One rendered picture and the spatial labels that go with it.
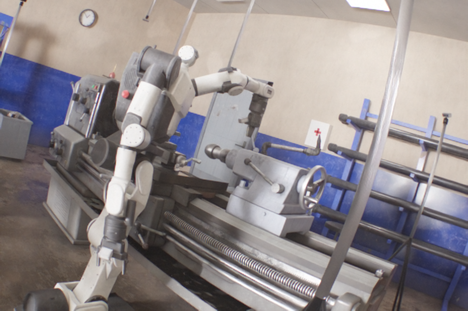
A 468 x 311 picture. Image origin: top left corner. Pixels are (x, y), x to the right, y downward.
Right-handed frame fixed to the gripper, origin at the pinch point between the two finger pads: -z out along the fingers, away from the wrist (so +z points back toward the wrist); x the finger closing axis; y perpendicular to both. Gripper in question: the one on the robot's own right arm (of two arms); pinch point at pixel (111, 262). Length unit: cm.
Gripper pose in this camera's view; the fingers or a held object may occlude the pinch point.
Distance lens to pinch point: 134.1
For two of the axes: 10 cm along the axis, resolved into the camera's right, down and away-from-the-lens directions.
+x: 9.8, 1.9, 0.3
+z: 1.9, -9.8, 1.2
